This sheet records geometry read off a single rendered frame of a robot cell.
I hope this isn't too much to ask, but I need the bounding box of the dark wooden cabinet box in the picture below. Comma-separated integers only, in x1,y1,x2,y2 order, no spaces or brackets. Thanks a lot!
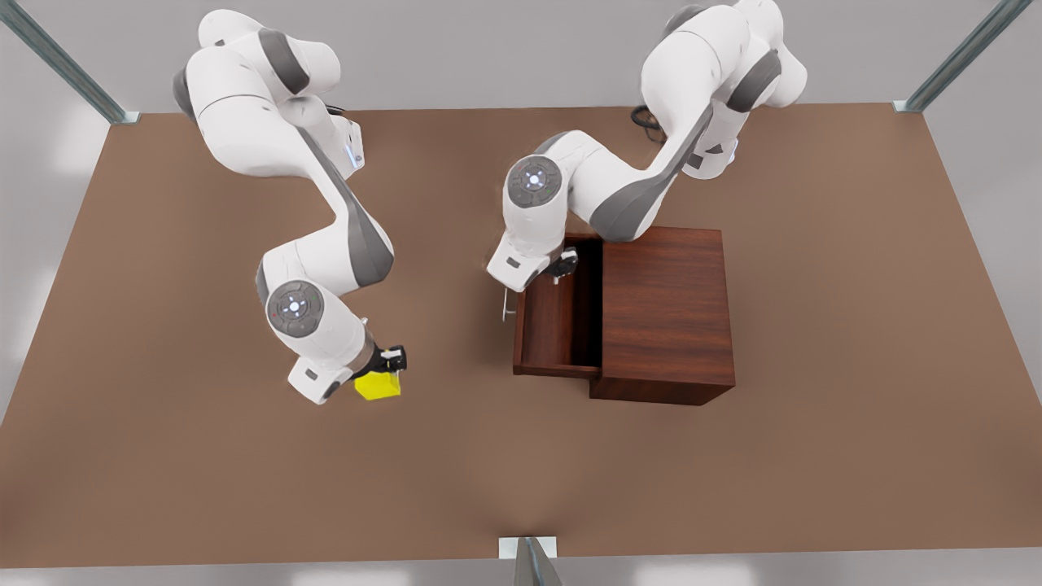
589,227,737,406

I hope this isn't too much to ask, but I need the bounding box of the silver frame post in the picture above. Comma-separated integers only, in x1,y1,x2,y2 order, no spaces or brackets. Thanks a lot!
499,536,563,586
0,0,141,125
893,0,1033,113

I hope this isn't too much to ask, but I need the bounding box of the wooden drawer with metal handle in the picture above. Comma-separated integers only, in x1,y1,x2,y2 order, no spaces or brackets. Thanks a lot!
502,234,605,379

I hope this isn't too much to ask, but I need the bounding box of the black cable loop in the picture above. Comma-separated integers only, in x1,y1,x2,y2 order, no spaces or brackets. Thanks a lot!
631,105,666,144

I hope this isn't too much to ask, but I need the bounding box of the yellow cube block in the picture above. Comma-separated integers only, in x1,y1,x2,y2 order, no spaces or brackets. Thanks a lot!
354,371,402,401

